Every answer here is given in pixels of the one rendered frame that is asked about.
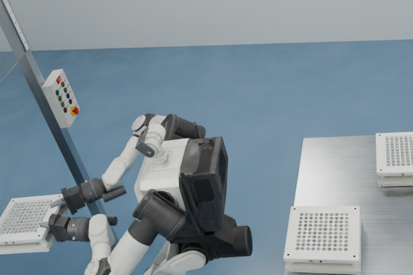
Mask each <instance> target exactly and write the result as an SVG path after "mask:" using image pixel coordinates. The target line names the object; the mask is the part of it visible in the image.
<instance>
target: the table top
mask: <svg viewBox="0 0 413 275"><path fill-rule="evenodd" d="M294 206H359V207H360V215H361V221H362V223H361V274H360V275H413V186H392V187H378V186H377V166H376V136H375V135H370V136H342V137H314V138H303V143H302V151H301V159H300V163H299V172H298V177H297V184H296V192H295V197H294ZM285 266H286V262H285ZM283 275H355V274H329V273H288V272H286V269H285V268H284V273H283Z"/></svg>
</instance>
